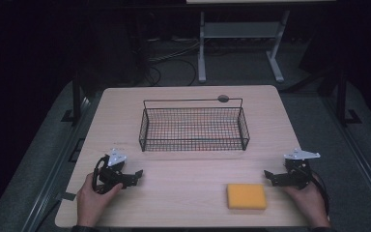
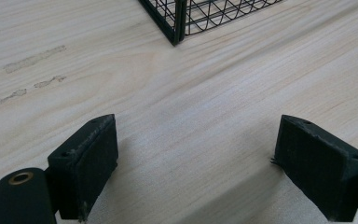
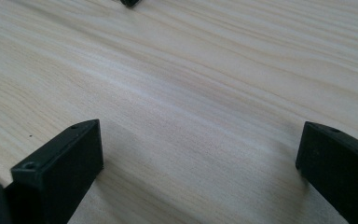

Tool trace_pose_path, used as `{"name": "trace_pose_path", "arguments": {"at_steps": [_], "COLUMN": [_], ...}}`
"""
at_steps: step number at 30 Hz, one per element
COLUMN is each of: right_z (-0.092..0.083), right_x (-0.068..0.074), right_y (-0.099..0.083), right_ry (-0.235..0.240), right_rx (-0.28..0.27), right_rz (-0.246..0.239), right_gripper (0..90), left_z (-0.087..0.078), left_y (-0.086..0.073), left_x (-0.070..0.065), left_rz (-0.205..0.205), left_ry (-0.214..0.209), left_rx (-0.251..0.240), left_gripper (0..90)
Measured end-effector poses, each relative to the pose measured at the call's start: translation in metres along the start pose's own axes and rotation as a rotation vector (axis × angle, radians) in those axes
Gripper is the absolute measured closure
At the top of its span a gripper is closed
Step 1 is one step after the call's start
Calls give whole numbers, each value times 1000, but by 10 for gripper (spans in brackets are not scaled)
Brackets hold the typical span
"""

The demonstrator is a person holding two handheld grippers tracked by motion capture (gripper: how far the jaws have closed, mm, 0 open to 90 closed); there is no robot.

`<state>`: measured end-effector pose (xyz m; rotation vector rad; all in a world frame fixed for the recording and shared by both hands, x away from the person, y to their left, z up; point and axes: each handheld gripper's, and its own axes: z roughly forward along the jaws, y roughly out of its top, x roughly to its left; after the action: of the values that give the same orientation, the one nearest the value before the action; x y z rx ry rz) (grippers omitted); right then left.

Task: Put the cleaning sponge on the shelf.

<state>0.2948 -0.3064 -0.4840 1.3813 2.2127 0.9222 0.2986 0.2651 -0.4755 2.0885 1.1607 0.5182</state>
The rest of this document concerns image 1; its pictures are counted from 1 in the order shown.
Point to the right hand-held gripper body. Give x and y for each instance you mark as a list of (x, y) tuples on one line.
[(296, 174)]

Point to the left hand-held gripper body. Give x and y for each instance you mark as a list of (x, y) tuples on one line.
[(113, 175)]

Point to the yellow sponge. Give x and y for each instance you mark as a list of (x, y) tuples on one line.
[(246, 196)]

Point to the person's right hand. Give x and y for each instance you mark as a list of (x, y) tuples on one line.
[(306, 201)]

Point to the person's left hand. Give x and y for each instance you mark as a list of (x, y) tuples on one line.
[(93, 203)]

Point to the grey tape piece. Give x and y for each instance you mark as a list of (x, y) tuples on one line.
[(67, 196)]

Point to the dark round table grommet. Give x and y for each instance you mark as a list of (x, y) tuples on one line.
[(222, 98)]

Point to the black metal stand post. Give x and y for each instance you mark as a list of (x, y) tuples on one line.
[(342, 96), (76, 96)]

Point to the white metal desk frame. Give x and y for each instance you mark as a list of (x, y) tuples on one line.
[(241, 30)]

